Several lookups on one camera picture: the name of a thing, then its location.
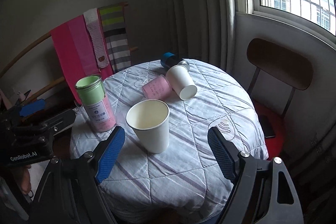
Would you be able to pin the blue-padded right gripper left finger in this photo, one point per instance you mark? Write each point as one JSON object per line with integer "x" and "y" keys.
{"x": 106, "y": 154}

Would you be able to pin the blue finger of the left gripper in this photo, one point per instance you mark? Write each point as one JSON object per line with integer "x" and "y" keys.
{"x": 32, "y": 108}

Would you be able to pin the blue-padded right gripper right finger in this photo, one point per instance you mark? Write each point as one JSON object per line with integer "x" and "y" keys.
{"x": 225, "y": 153}

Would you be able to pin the white paper cup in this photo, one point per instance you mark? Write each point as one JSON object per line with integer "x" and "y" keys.
{"x": 149, "y": 119}
{"x": 181, "y": 82}

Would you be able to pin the green and pink labelled jar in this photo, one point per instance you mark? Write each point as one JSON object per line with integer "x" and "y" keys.
{"x": 95, "y": 100}

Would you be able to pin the person's left hand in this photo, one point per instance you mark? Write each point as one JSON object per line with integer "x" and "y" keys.
{"x": 23, "y": 179}

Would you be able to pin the wooden towel rack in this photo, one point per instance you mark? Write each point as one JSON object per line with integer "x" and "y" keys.
{"x": 29, "y": 61}

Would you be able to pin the white striped quilted tablecloth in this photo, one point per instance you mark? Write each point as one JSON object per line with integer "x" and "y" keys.
{"x": 186, "y": 177}

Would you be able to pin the bright pink towel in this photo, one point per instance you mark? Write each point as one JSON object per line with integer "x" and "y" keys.
{"x": 69, "y": 59}

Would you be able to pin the pink clear jar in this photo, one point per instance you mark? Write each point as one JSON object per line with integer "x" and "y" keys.
{"x": 157, "y": 89}

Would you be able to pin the light pink cloth strip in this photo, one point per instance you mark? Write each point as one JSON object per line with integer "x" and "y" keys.
{"x": 83, "y": 45}

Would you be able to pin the brown wooden chair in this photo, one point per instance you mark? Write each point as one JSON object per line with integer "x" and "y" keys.
{"x": 288, "y": 67}

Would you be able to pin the blue and black canister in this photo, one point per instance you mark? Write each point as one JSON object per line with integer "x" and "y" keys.
{"x": 169, "y": 60}

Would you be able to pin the striped neon grey sock cloth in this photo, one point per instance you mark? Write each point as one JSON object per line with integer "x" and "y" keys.
{"x": 114, "y": 28}

